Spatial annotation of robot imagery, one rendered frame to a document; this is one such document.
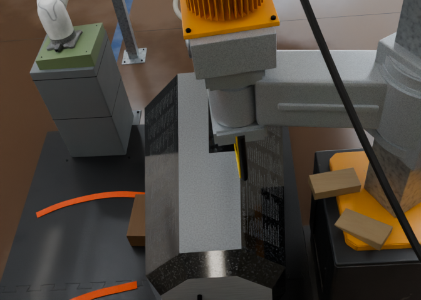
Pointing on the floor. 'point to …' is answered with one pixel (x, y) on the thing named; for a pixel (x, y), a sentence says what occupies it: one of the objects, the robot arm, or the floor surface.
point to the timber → (137, 222)
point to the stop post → (132, 56)
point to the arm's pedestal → (89, 105)
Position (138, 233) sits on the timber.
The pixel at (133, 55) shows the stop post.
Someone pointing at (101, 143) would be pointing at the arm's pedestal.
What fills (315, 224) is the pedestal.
